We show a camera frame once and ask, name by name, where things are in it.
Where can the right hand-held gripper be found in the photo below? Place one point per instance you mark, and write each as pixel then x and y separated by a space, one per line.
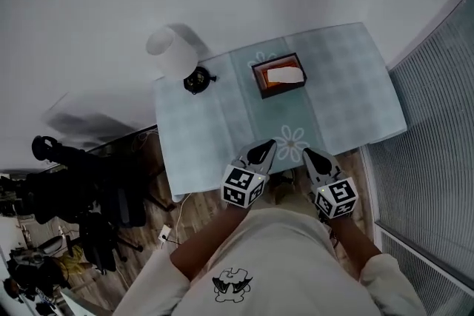
pixel 335 196

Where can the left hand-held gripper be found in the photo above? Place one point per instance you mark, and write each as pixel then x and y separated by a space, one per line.
pixel 242 185

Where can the dark wooden tissue box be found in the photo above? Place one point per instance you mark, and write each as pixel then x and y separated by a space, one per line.
pixel 259 83

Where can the white tissue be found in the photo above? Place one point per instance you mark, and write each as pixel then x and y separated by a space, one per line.
pixel 285 74

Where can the person's right forearm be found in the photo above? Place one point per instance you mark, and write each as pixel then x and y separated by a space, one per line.
pixel 355 244

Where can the person's left forearm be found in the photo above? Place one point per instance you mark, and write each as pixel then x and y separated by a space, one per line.
pixel 211 244

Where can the person's beige trousers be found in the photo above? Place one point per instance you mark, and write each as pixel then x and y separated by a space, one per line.
pixel 289 196

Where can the light blue floral tablecloth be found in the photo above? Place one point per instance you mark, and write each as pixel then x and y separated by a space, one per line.
pixel 207 129

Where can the person's white printed shirt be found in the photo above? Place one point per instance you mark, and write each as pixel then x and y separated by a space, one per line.
pixel 274 262

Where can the dark desk with black legs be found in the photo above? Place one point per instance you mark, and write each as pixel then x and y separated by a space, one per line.
pixel 148 159

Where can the white window blinds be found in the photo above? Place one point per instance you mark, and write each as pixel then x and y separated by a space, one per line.
pixel 429 129

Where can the white power strip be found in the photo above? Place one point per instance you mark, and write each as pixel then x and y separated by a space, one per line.
pixel 164 233

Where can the white shade table lamp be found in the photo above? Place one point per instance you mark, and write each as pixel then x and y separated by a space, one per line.
pixel 172 50

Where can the black office chair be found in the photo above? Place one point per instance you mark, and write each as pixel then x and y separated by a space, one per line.
pixel 103 233

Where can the black equipment pile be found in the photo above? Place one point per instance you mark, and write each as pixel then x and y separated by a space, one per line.
pixel 63 174

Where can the yellow cloth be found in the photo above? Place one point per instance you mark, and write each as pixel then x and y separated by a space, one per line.
pixel 76 259

